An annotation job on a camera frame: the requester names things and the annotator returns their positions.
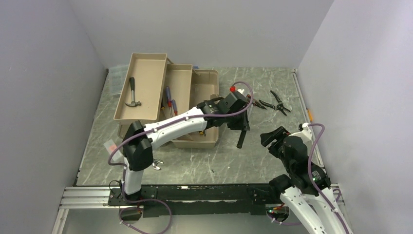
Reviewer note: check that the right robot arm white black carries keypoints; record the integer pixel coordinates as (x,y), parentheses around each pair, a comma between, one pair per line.
(306,188)

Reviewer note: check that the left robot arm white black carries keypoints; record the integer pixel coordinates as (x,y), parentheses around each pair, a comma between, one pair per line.
(141,140)

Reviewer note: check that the claw hammer yellow black handle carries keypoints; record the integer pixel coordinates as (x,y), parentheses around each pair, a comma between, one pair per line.
(133,102)

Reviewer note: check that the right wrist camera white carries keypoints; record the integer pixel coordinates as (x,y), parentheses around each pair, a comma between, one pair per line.
(305,131)

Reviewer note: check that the orange object at table edge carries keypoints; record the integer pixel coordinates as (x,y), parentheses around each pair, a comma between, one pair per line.
(310,117)

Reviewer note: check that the orange handled pliers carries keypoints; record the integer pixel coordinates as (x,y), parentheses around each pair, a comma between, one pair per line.
(255,102)

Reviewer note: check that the small clear box red label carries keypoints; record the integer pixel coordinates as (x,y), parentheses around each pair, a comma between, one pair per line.
(110,147)

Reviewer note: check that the translucent brown tool box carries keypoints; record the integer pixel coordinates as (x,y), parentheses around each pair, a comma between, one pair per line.
(152,73)

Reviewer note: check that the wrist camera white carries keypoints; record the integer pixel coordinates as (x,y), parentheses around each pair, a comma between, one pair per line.
(305,131)
(240,90)

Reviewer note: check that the black needle-nose pliers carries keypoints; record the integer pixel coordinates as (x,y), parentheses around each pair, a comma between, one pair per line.
(280,105)

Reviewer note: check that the blue handle red collar screwdriver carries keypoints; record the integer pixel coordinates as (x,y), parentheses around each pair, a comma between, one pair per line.
(174,106)

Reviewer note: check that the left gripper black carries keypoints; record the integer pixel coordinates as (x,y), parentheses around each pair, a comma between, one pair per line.
(243,125)

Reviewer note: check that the aluminium rail frame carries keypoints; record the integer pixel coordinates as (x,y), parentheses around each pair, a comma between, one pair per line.
(85,198)

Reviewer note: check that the red handled screwdriver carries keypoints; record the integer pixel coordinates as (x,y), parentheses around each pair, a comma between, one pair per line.
(169,99)

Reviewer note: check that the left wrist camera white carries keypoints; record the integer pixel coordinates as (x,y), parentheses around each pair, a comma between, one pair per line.
(240,90)

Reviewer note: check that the large silver open-end wrench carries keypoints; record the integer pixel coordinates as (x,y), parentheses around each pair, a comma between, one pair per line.
(155,164)

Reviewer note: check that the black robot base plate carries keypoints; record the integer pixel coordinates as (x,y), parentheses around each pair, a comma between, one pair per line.
(201,199)

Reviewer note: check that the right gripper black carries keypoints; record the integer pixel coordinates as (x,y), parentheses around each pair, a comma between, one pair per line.
(277,133)

